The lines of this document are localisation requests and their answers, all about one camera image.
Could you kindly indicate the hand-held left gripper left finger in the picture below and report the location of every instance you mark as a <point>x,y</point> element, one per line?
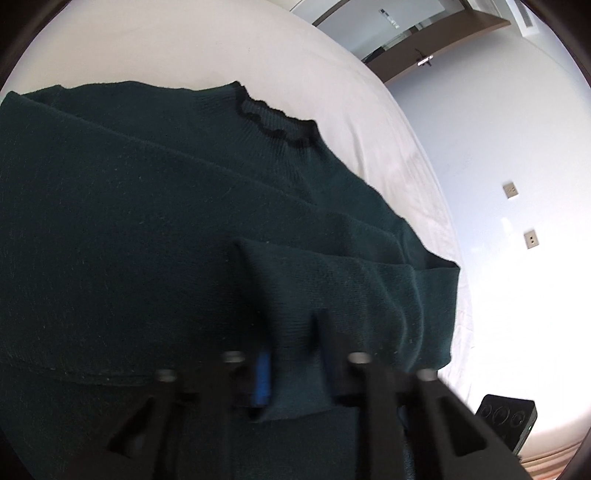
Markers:
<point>261,378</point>

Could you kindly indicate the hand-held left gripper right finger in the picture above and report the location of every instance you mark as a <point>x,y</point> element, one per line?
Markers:
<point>330,369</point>

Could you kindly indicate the dark green sweater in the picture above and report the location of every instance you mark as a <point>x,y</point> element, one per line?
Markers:
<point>138,207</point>

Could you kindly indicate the black electronic device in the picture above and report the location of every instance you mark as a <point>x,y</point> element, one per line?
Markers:
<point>505,422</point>

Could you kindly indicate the bed with white sheet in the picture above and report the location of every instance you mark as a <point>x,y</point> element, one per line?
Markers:
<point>277,55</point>

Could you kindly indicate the frosted glass door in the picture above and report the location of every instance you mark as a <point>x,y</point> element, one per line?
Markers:
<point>360,32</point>

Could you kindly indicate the beige wall socket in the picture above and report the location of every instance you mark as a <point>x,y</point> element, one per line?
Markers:
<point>510,190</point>
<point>531,238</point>

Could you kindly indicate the grey door dark frame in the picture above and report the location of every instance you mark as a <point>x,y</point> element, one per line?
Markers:
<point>461,46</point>

